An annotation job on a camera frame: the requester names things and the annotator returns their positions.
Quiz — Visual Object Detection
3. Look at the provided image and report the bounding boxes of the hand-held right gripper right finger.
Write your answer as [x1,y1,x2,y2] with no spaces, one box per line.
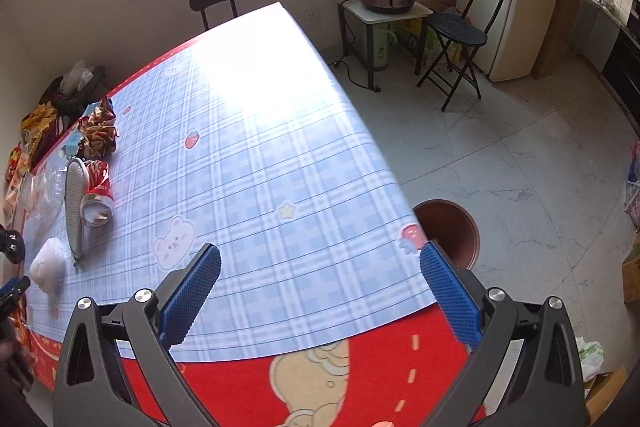
[419,241,586,427]

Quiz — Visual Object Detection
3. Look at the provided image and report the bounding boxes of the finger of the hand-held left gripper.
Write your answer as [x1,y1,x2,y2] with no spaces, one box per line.
[0,276,32,315]
[0,229,26,264]

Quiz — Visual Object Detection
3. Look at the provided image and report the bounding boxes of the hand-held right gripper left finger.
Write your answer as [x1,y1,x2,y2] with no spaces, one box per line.
[52,243,222,427]

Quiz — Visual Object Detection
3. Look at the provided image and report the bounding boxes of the brown round stool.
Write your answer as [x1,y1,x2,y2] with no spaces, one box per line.
[413,200,481,272]

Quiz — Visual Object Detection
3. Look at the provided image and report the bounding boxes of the white crumpled tissue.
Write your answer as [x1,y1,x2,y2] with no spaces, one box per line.
[29,238,67,296]

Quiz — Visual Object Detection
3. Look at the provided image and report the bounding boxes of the clear plastic bag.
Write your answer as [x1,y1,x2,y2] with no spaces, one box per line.
[20,167,71,229]

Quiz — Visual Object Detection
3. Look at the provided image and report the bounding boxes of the white mesh strainer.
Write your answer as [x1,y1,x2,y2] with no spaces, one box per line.
[65,157,91,268]

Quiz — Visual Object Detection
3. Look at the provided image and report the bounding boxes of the crushed red drink can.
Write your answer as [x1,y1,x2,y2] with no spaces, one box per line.
[80,159,115,231]

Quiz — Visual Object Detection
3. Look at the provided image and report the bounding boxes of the yellow snack packet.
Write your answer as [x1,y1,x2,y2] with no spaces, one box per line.
[21,103,66,158]

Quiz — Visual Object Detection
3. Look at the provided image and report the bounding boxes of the blue plaid tablecloth red border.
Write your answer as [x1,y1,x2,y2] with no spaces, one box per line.
[20,2,488,427]

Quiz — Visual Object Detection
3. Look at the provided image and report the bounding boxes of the crumpled brown snack bag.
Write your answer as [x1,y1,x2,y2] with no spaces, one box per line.
[77,98,120,158]

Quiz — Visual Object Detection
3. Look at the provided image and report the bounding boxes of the white plastic bag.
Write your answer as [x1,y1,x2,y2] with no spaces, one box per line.
[575,336,607,382]

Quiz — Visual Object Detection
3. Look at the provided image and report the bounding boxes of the black bag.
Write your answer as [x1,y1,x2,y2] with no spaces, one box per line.
[40,67,109,118]

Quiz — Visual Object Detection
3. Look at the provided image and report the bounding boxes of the translucent plastic bag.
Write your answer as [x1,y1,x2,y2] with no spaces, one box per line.
[60,61,96,96]

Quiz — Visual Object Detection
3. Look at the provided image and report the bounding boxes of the cardboard box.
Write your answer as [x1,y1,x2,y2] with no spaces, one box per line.
[621,252,640,305]
[584,366,629,426]

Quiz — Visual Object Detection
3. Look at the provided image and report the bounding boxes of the green electric kettle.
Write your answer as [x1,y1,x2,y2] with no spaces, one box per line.
[372,24,399,70]

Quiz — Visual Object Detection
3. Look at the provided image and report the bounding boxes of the black folding chair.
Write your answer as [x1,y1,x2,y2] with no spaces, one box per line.
[417,0,516,112]

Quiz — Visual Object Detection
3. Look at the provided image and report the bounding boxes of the small white side table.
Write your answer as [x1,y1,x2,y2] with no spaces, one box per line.
[336,0,435,90]

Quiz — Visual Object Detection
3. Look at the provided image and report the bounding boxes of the kitchen cabinet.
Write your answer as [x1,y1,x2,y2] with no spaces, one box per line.
[572,0,640,128]

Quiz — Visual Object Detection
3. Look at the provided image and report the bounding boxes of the black power cable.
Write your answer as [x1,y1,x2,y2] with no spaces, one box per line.
[327,54,383,94]

